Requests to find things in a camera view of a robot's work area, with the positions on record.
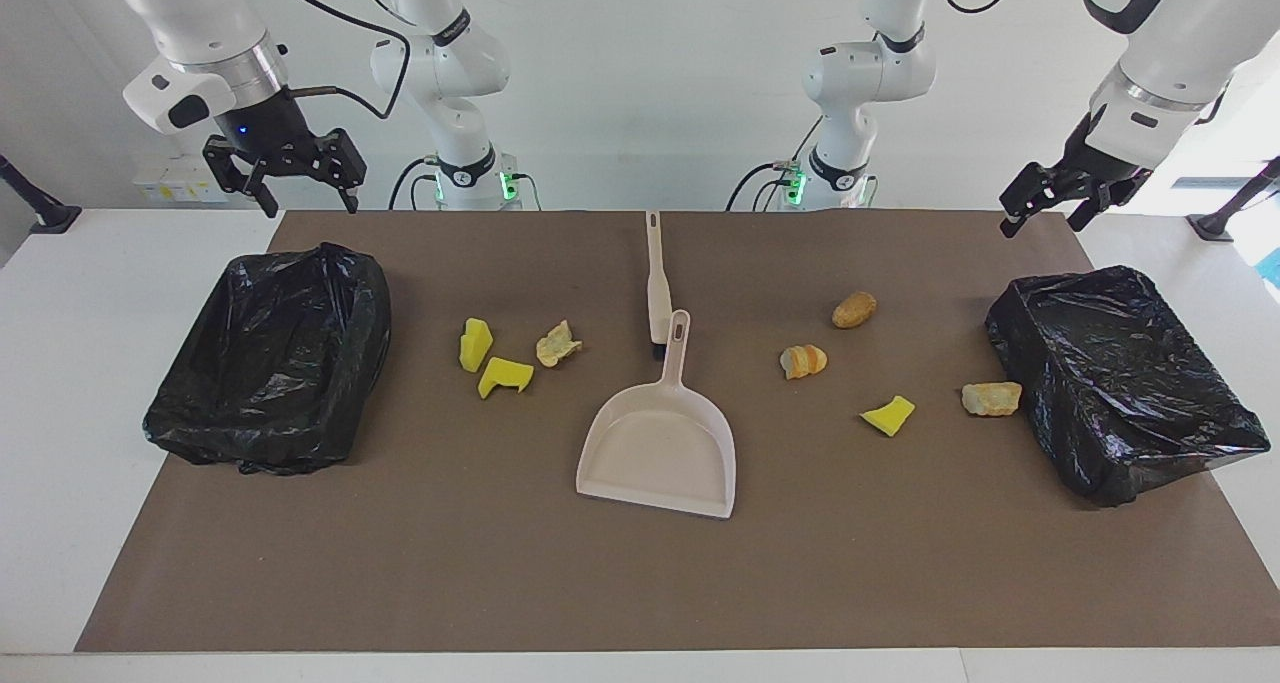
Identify notched yellow sponge piece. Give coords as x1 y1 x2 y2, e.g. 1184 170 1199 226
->
477 357 535 401

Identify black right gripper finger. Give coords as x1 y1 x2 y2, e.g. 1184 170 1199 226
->
203 135 281 219
312 128 367 214

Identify brown potato-shaped bread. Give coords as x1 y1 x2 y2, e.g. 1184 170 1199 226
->
831 291 879 330

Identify plain yellow sponge wedge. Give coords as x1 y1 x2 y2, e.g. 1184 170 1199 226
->
860 395 917 438

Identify orange ridged croissant piece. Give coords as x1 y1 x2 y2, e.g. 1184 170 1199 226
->
779 344 829 381

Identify black base power cable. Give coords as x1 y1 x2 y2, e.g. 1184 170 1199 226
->
727 128 816 211
388 158 441 211

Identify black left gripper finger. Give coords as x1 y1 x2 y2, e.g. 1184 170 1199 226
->
1066 191 1126 232
1000 163 1076 238

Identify brown paper table mat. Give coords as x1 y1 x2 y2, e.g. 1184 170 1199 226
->
75 210 1280 654

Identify black stand foot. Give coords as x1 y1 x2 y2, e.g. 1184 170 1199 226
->
1187 156 1280 243
0 153 83 234

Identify beige paper scrap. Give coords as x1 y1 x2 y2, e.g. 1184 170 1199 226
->
535 320 584 369

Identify yellow sponge wedge green backing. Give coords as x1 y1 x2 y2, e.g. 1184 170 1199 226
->
459 318 494 374

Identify white wall power strip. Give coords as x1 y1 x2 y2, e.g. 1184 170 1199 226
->
133 153 216 204

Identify bin with black bag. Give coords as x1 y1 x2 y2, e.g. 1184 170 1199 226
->
142 242 393 477
985 265 1272 509

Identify beige plastic dustpan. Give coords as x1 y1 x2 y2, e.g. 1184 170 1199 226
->
575 309 738 520

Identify beige hand brush black bristles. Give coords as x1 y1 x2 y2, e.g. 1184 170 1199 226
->
644 211 674 362

